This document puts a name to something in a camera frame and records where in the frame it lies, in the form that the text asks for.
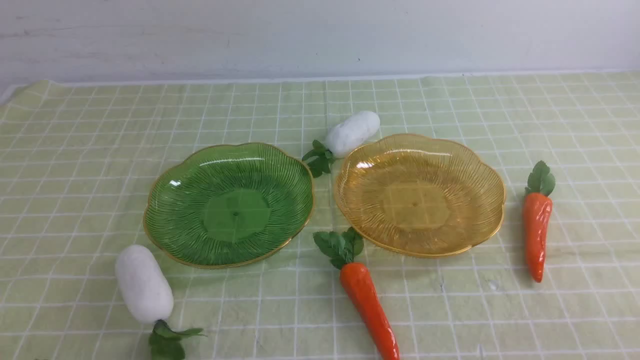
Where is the amber ribbed plastic plate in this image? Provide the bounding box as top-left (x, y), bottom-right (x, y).
top-left (333, 133), bottom-right (506, 258)

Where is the white radish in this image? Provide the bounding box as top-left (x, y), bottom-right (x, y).
top-left (115, 244), bottom-right (205, 360)
top-left (302, 111), bottom-right (381, 178)

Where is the green ribbed plastic plate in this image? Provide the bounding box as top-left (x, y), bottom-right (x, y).
top-left (142, 142), bottom-right (315, 269)

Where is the orange carrot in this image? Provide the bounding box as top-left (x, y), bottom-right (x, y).
top-left (312, 227), bottom-right (401, 360)
top-left (522, 161), bottom-right (556, 283)

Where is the green checked tablecloth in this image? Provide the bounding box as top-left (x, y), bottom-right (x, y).
top-left (0, 72), bottom-right (640, 360)

